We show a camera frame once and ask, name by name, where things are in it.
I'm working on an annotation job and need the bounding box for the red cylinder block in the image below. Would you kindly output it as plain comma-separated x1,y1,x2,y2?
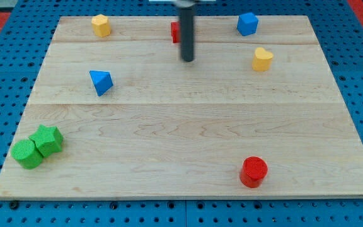
239,156,268,188

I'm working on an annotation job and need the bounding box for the blue cube block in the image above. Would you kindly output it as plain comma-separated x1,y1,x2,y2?
236,12,258,36

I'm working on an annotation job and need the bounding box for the yellow hexagon block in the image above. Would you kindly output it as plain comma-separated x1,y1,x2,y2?
91,15,111,37

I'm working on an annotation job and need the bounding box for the blue triangle block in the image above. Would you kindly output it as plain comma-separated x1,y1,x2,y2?
89,70,113,96

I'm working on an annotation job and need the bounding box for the green star block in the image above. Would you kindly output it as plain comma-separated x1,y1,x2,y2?
29,124,64,158

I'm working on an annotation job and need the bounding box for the red block behind rod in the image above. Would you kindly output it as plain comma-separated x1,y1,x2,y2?
170,21,180,44

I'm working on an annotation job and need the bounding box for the green cylinder block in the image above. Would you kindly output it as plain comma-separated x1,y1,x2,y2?
11,139,43,169

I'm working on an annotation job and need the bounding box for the yellow heart block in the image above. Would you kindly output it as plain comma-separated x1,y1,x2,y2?
252,47,274,71

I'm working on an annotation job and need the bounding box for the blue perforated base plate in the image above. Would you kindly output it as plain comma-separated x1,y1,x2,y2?
0,1,363,226

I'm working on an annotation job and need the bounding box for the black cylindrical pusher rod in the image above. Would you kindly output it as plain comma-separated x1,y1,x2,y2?
175,0,195,62

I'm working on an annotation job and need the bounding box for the wooden board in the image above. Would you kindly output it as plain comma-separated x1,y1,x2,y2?
0,16,363,201

